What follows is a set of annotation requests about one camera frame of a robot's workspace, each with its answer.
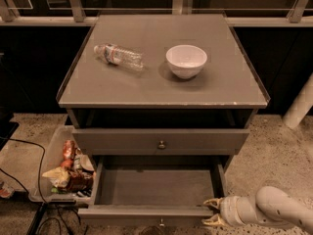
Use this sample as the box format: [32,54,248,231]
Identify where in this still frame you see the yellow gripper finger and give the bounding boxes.
[201,213,227,227]
[203,198,223,210]

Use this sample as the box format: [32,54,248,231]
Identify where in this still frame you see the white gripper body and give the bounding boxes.
[220,196,260,227]

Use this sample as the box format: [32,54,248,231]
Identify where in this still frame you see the grey drawer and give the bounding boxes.
[78,156,226,227]
[72,128,249,156]

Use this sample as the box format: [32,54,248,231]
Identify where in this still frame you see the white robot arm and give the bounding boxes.
[202,74,313,234]

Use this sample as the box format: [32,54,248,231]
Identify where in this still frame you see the grey drawer cabinet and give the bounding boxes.
[55,13,271,168]

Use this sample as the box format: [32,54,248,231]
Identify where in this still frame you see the grey top drawer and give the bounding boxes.
[72,128,249,156]

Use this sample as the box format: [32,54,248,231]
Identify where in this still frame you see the brown snack bag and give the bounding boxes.
[67,171,93,192]

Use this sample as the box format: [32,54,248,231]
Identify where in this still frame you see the white bowl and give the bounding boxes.
[165,45,207,79]

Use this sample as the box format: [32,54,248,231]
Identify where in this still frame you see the clear plastic storage bin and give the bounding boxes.
[28,125,91,204]

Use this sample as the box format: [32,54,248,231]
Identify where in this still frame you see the yellow chip bag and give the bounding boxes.
[42,166,69,188]

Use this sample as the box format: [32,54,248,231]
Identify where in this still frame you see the clear plastic water bottle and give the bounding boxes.
[94,43,144,71]

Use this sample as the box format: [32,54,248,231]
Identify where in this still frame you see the metal window railing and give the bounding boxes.
[0,0,313,27]

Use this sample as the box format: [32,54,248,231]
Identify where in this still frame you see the red white object at edge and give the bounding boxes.
[0,181,15,199]

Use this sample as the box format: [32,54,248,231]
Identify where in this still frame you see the black device on floor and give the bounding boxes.
[0,107,19,151]

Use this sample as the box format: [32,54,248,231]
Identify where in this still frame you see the black cable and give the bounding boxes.
[0,136,91,235]

